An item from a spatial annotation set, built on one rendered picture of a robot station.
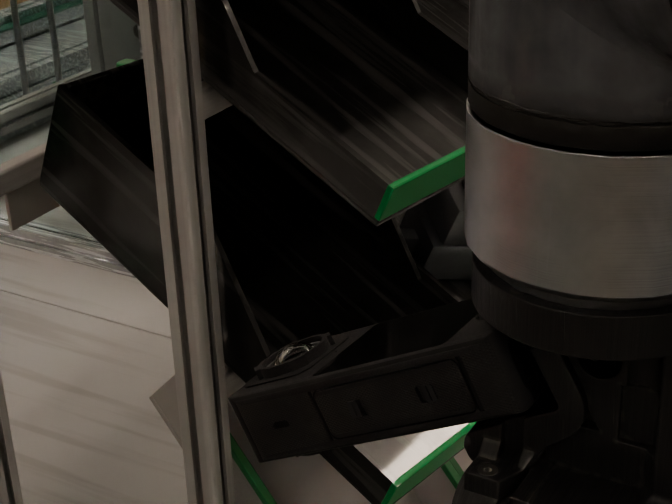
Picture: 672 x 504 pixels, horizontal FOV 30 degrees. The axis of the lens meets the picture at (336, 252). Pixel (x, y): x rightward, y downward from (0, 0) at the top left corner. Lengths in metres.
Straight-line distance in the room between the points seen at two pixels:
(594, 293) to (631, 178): 0.03
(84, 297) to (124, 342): 0.14
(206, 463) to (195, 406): 0.04
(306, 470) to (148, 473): 0.49
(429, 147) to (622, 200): 0.33
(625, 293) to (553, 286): 0.02
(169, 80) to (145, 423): 0.78
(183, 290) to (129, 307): 0.92
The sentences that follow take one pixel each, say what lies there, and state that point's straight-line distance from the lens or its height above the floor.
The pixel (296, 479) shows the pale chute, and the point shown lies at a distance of 0.78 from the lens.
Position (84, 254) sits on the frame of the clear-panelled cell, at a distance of 1.69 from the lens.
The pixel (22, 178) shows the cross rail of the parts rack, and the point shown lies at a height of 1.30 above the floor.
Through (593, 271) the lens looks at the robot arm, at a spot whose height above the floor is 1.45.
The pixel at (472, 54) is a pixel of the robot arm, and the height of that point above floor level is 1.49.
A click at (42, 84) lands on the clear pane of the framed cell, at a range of 1.64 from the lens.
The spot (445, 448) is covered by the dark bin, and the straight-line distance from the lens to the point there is 0.66.
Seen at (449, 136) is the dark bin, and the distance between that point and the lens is 0.64.
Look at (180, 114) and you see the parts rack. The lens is 0.59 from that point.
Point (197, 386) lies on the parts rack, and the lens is 0.66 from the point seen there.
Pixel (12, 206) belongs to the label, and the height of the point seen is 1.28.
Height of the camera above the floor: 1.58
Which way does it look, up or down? 26 degrees down
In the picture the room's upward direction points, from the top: 2 degrees counter-clockwise
